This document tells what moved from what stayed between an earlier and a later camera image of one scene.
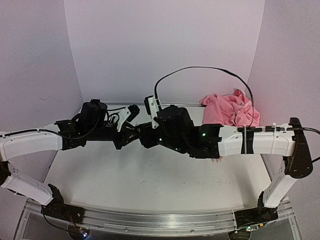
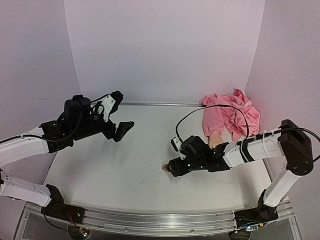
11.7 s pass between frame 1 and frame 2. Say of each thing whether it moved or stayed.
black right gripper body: moved
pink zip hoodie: stayed
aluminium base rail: stayed
